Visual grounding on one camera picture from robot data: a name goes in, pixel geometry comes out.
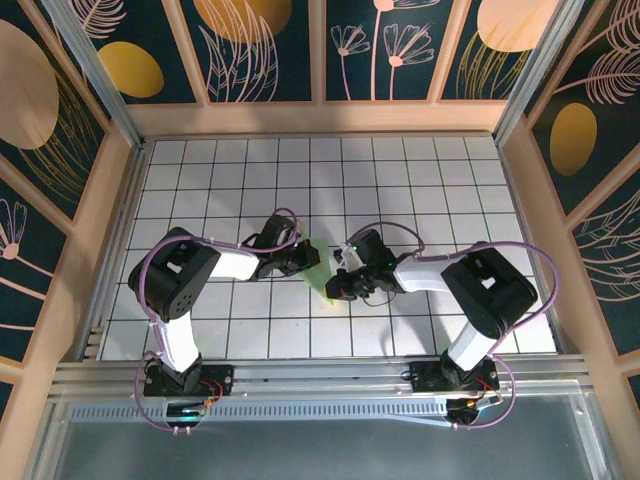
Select aluminium corner post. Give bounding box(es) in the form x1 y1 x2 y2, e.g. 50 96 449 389
492 0 589 144
42 0 147 151

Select white gridded table mat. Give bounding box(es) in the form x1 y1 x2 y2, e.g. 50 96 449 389
99 137 559 361

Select green cloth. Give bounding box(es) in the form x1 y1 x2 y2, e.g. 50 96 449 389
299 238 341 307

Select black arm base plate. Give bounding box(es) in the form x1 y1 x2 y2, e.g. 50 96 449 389
143 363 235 397
409 359 500 394

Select long aluminium mounting rail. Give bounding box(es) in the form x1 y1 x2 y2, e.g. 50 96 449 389
49 355 590 401

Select slotted grey cable duct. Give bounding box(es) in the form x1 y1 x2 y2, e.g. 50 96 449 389
69 399 454 422

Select small black controller board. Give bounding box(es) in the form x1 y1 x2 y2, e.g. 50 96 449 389
164 399 209 427
446 397 503 427

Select grey metal panel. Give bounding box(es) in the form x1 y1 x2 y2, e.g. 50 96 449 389
29 394 614 480

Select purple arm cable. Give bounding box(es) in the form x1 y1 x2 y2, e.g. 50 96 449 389
133 207 304 434
347 222 561 431

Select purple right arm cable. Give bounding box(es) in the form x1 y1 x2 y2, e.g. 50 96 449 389
347 222 561 431

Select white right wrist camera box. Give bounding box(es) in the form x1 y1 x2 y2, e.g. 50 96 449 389
335 242 362 271

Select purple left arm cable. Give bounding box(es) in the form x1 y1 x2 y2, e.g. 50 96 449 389
133 207 304 434

